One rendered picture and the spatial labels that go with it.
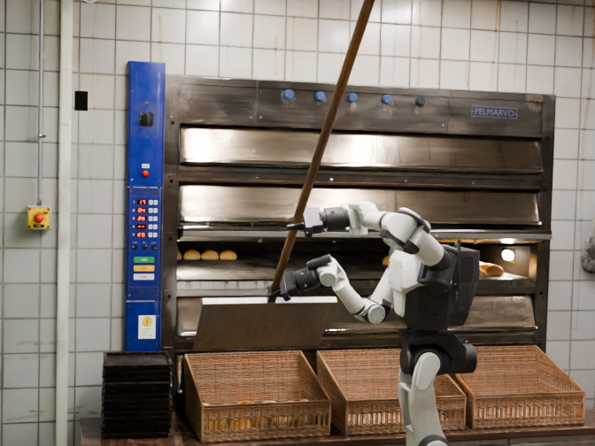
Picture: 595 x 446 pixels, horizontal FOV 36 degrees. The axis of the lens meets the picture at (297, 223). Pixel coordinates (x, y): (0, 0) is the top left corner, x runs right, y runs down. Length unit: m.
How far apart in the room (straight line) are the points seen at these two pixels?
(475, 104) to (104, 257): 1.92
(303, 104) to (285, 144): 0.20
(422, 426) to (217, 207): 1.37
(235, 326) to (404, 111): 1.37
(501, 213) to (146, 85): 1.83
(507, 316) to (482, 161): 0.78
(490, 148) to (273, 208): 1.14
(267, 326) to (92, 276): 0.83
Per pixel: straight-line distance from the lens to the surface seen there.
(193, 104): 4.20
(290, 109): 4.29
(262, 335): 3.92
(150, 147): 4.13
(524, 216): 4.70
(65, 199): 4.12
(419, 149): 4.48
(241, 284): 4.25
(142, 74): 4.14
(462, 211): 4.56
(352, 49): 2.68
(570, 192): 4.84
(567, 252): 4.85
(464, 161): 4.55
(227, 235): 4.06
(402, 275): 3.43
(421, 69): 4.49
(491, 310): 4.69
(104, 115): 4.15
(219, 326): 3.81
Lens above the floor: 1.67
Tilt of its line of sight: 3 degrees down
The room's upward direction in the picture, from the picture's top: 1 degrees clockwise
